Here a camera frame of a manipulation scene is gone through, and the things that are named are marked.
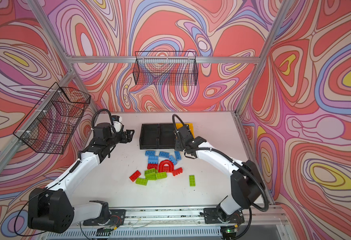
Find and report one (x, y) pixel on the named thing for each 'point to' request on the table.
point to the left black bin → (148, 138)
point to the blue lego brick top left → (150, 153)
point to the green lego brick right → (160, 175)
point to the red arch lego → (162, 168)
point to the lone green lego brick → (192, 180)
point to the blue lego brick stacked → (153, 159)
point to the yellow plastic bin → (179, 125)
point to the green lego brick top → (151, 174)
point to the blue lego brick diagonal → (173, 159)
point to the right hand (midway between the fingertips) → (182, 148)
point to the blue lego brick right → (177, 155)
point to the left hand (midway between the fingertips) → (131, 129)
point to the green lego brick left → (141, 181)
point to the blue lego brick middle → (164, 154)
